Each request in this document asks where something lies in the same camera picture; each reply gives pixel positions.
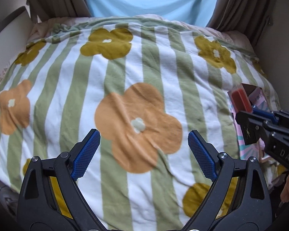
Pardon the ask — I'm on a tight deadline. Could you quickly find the red black lipstick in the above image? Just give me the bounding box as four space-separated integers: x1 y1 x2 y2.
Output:
228 84 253 113

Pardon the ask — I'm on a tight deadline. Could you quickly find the cardboard box with pink lining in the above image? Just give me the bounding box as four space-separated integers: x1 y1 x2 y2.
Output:
228 84 271 163

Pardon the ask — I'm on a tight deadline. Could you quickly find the striped floral blanket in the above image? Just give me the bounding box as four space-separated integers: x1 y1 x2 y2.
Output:
0 16 280 230

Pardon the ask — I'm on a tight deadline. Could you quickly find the brown curtain right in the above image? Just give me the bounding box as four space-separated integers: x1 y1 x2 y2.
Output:
207 0 276 46

